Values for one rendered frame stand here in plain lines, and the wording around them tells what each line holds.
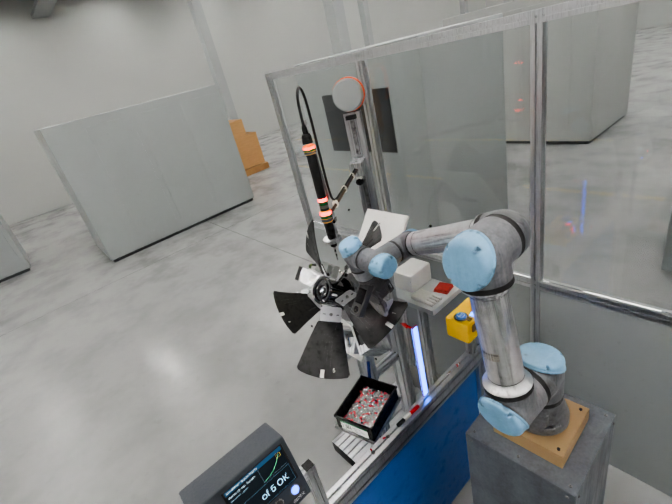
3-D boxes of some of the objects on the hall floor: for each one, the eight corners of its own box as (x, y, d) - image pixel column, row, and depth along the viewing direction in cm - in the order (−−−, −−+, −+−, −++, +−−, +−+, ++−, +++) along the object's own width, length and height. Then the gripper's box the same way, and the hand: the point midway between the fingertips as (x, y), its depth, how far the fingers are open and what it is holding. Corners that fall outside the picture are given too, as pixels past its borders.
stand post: (408, 414, 245) (376, 256, 194) (420, 422, 238) (390, 260, 187) (404, 419, 243) (370, 260, 191) (415, 427, 236) (383, 264, 185)
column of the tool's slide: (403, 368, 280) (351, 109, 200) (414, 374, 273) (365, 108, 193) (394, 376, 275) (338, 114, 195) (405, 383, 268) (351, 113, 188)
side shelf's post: (435, 396, 252) (418, 290, 215) (440, 399, 250) (424, 292, 213) (431, 400, 250) (414, 294, 213) (436, 403, 247) (420, 296, 210)
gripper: (384, 267, 130) (405, 306, 142) (365, 261, 137) (387, 299, 149) (369, 286, 127) (391, 324, 139) (350, 278, 134) (373, 316, 146)
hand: (383, 315), depth 142 cm, fingers closed
